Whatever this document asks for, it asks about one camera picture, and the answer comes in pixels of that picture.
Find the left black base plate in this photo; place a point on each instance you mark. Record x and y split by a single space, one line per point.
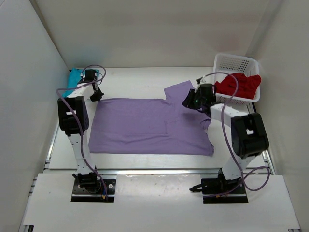
98 195

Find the aluminium rail bar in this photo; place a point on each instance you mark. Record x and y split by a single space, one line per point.
184 171

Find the lavender t shirt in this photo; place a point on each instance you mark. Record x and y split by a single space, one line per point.
150 126

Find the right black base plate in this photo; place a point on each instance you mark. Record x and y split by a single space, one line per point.
216 191

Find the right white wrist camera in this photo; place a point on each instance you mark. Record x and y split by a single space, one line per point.
200 81

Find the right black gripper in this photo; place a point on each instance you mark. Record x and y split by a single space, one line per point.
189 103

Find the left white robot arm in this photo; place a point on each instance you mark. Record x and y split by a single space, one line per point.
74 122

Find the teal t shirt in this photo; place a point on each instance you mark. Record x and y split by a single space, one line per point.
72 79

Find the red t shirt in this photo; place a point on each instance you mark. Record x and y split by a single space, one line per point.
247 86

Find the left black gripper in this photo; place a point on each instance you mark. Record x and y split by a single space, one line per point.
98 96

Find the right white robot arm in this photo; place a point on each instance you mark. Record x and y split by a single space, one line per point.
248 135

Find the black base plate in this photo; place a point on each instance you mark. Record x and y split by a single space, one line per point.
98 195
216 191

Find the white plastic laundry basket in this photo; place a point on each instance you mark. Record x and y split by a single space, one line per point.
226 64

